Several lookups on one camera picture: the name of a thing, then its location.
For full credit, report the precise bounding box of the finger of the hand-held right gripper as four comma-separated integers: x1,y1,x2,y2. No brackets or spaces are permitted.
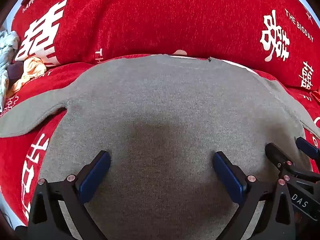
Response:
265,142,293,173
296,137,320,160

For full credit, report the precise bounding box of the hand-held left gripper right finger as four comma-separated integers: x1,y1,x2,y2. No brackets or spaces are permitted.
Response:
212,151,297,240

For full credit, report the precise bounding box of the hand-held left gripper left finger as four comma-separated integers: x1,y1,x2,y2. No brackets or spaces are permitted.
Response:
27,150,112,240

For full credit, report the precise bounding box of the grey knit sweater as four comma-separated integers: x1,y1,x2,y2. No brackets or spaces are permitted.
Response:
0,54,320,240

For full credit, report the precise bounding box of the orange cloth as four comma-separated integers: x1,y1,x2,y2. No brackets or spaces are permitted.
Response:
6,56,47,98

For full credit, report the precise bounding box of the dark maroon cloth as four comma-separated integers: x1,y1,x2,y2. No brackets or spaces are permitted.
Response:
7,62,25,85

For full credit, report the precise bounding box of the pale floral quilt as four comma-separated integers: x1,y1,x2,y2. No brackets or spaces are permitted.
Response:
0,30,21,112

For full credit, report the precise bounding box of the red printed sofa cover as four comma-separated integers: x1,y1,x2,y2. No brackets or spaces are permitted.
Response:
0,0,320,228

